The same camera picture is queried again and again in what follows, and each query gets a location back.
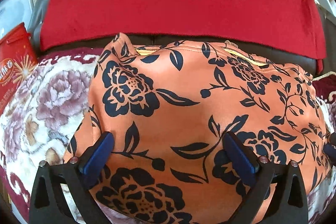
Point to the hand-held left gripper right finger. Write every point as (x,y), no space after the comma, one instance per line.
(240,158)

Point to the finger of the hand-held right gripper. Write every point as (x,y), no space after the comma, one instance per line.
(332,151)

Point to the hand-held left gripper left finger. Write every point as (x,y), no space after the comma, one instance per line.
(98,158)

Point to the orange floral shirt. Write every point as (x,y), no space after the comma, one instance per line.
(183,113)

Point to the red white floral plush blanket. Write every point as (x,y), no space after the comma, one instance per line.
(47,98)

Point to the red gift box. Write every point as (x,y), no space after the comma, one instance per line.
(15,56)

